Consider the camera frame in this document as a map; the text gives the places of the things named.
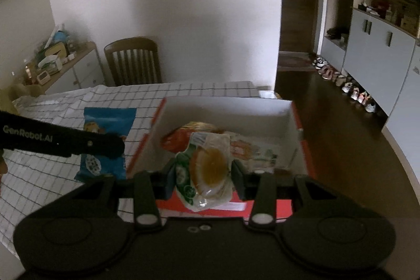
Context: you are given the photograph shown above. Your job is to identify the red cardboard box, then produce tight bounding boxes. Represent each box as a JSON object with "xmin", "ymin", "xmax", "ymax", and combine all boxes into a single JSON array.
[{"xmin": 126, "ymin": 96, "xmax": 317, "ymax": 220}]

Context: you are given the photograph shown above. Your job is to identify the yellow box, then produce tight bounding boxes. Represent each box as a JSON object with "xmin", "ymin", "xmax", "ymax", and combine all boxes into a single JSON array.
[{"xmin": 41, "ymin": 43, "xmax": 68, "ymax": 58}]

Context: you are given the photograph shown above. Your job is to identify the white sideboard wooden top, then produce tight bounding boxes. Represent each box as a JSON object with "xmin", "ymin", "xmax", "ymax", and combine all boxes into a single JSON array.
[{"xmin": 12, "ymin": 41, "xmax": 106, "ymax": 97}]

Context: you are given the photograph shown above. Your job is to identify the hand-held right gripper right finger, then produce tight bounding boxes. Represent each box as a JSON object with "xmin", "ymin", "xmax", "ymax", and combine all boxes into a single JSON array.
[{"xmin": 230, "ymin": 160, "xmax": 349, "ymax": 231}]

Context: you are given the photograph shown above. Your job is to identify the brown wooden chair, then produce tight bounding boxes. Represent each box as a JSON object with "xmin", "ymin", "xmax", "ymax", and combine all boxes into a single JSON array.
[{"xmin": 104, "ymin": 36, "xmax": 163, "ymax": 87}]

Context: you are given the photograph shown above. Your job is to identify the blue snack packet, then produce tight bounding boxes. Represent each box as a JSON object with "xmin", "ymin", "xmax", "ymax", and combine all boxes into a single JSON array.
[{"xmin": 73, "ymin": 107, "xmax": 138, "ymax": 184}]

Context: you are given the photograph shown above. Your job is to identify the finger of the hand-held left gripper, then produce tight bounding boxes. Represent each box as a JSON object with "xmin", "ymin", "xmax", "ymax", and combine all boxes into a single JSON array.
[{"xmin": 70, "ymin": 131, "xmax": 126, "ymax": 160}]

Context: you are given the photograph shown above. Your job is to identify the dark slippers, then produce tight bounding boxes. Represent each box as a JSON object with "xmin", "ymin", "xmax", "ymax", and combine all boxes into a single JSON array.
[{"xmin": 324, "ymin": 27, "xmax": 349, "ymax": 42}]

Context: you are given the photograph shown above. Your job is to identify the white red green packet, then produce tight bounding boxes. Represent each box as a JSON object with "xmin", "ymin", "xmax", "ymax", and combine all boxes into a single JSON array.
[{"xmin": 229, "ymin": 135, "xmax": 280, "ymax": 170}]

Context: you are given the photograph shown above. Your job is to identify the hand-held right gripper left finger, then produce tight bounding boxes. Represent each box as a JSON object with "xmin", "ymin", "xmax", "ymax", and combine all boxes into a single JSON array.
[{"xmin": 66, "ymin": 163, "xmax": 180, "ymax": 231}]

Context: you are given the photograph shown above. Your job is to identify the patterned doormat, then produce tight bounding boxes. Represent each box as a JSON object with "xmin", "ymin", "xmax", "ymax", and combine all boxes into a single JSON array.
[{"xmin": 278, "ymin": 52, "xmax": 317, "ymax": 71}]

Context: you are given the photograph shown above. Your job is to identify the checked white tablecloth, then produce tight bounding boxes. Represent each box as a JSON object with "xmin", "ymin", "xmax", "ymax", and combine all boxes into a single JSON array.
[{"xmin": 0, "ymin": 81, "xmax": 263, "ymax": 255}]

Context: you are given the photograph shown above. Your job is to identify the clear pastry packet green print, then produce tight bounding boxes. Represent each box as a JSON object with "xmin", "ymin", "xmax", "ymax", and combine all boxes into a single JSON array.
[{"xmin": 173, "ymin": 132, "xmax": 234, "ymax": 212}]

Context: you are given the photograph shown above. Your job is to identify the blue toy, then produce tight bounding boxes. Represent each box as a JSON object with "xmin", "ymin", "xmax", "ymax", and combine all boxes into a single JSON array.
[{"xmin": 52, "ymin": 31, "xmax": 70, "ymax": 45}]

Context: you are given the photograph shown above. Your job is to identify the white shoe bench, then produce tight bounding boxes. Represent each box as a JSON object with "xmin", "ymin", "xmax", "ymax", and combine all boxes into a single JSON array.
[{"xmin": 319, "ymin": 35, "xmax": 347, "ymax": 71}]

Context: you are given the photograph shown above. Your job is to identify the white lower cabinet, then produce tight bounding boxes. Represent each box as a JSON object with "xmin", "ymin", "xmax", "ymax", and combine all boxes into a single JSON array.
[{"xmin": 341, "ymin": 8, "xmax": 417, "ymax": 118}]

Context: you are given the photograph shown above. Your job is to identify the row of shoes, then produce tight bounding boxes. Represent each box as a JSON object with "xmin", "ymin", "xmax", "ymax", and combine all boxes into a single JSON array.
[{"xmin": 311, "ymin": 56, "xmax": 378, "ymax": 114}]

